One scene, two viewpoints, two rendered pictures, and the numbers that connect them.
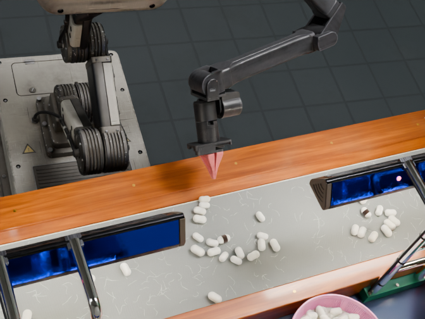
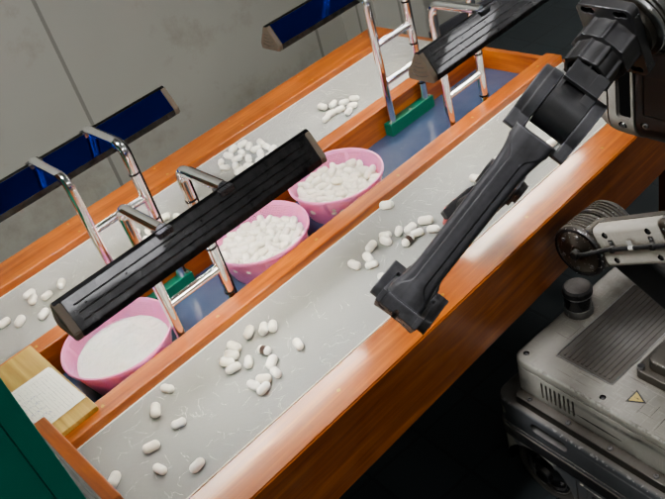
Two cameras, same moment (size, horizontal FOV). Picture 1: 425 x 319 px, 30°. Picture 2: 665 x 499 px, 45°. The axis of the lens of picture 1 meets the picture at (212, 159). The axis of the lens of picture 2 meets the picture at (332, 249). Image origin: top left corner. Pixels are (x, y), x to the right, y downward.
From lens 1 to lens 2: 2.68 m
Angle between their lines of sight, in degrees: 90
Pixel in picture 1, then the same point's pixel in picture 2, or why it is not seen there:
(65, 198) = (573, 175)
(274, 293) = (333, 228)
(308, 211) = (333, 316)
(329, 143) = (340, 386)
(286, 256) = (337, 268)
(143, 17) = not seen: outside the picture
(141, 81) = not seen: outside the picture
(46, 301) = not seen: hidden behind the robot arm
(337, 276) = (277, 271)
